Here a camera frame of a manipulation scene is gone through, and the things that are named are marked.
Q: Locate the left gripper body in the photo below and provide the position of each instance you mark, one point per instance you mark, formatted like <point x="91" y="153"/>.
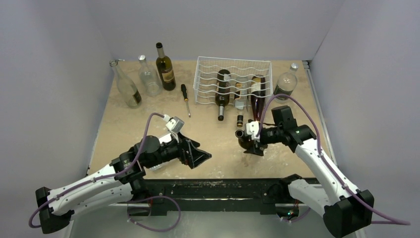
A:
<point x="173" y="149"/>

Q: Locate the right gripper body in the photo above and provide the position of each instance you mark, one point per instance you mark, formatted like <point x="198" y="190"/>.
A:
<point x="253" y="140"/>

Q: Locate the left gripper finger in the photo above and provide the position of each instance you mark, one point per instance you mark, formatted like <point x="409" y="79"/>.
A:
<point x="186" y="143"/>
<point x="197" y="156"/>

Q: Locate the dark bottle silver collar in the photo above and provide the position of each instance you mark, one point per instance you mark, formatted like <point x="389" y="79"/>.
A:
<point x="222" y="96"/>

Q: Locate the tall clear bottle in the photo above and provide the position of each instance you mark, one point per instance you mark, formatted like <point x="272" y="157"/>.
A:
<point x="125" y="85"/>

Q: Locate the clear bottle silver cap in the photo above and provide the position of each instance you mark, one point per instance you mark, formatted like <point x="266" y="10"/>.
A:
<point x="149" y="78"/>

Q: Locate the dark labelled wine bottle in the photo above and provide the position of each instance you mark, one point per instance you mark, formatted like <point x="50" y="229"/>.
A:
<point x="165" y="68"/>

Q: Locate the dark green bottle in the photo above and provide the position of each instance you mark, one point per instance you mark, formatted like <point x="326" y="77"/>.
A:
<point x="243" y="140"/>

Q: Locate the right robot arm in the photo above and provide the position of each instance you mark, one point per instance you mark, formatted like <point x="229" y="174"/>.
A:
<point x="340" y="203"/>

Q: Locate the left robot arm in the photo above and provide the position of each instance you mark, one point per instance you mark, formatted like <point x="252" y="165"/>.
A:
<point x="118" y="181"/>

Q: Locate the small dark bottle gold cap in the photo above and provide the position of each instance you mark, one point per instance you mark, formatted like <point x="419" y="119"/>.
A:
<point x="240" y="111"/>

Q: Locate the red bottle gold foil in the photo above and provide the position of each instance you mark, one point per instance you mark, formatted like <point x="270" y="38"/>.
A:
<point x="258" y="98"/>

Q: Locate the clear plastic parts box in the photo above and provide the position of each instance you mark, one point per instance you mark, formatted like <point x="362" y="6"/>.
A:
<point x="166" y="138"/>

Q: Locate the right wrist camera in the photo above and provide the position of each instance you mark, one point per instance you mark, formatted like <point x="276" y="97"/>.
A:
<point x="252" y="130"/>

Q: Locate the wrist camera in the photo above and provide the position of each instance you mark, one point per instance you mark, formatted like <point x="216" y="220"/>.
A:
<point x="252" y="130"/>
<point x="173" y="125"/>

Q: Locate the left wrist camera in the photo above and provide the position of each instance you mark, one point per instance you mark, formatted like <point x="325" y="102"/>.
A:
<point x="173" y="125"/>

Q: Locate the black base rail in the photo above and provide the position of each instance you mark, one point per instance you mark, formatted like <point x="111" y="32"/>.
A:
<point x="267" y="196"/>

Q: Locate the black handled screwdriver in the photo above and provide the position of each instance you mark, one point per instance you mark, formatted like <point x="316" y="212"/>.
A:
<point x="185" y="95"/>

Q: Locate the white wire wine rack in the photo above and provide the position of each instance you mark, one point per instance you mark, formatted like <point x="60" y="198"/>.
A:
<point x="232" y="77"/>

